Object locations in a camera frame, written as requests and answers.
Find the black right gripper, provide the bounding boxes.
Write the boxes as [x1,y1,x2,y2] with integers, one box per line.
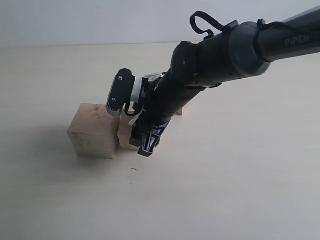
[129,72,174,158]

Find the medium wooden cube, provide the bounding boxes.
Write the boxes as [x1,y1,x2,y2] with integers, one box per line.
[117,114,139,151]

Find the large wooden cube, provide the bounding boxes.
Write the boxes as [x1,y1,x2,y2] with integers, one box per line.
[67,103,120,159]

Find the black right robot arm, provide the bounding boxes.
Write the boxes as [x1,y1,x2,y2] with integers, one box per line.
[130,7,320,157]

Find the wooden block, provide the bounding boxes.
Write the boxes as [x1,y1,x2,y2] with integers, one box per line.
[175,106,186,116]

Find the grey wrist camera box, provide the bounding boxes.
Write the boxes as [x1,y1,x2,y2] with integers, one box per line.
[106,68,135,118]

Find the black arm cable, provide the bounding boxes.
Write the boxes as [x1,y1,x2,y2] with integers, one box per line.
[189,11,320,38]

